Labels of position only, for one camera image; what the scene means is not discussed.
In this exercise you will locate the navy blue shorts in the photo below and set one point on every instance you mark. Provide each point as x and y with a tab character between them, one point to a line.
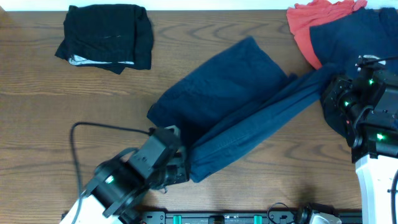
233	102

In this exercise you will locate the navy blue garment pile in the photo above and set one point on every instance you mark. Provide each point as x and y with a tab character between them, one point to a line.
364	32

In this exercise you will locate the red orange garment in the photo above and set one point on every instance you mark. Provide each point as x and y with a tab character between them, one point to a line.
302	17

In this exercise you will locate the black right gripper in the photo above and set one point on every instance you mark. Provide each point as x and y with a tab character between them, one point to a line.
339	85

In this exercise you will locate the black garment under pile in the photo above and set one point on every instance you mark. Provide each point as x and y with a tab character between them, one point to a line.
333	118

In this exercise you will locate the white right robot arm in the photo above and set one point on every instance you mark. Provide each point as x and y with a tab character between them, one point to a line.
364	111

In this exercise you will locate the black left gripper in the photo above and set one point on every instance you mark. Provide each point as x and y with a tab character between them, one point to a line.
182	162

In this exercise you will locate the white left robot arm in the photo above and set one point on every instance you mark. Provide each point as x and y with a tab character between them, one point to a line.
114	191

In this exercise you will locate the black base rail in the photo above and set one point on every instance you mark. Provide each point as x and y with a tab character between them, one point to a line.
278	213

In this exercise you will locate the folded black garment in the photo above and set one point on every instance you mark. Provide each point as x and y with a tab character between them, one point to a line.
108	36

